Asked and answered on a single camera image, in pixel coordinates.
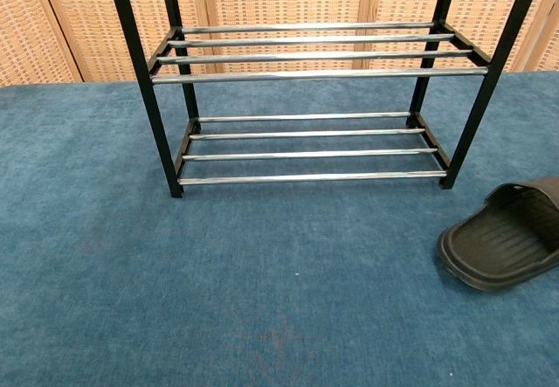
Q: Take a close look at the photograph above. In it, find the black rubber slipper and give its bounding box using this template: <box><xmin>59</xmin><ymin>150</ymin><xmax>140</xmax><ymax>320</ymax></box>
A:
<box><xmin>437</xmin><ymin>175</ymin><xmax>559</xmax><ymax>293</ymax></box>

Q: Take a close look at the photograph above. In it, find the black chrome-bar shoe rack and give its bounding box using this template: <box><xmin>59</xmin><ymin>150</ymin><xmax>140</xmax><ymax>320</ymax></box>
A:
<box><xmin>103</xmin><ymin>0</ymin><xmax>549</xmax><ymax>200</ymax></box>

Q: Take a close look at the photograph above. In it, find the blue carpet table cover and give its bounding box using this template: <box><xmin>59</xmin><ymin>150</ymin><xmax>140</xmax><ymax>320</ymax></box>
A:
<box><xmin>0</xmin><ymin>70</ymin><xmax>559</xmax><ymax>387</ymax></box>

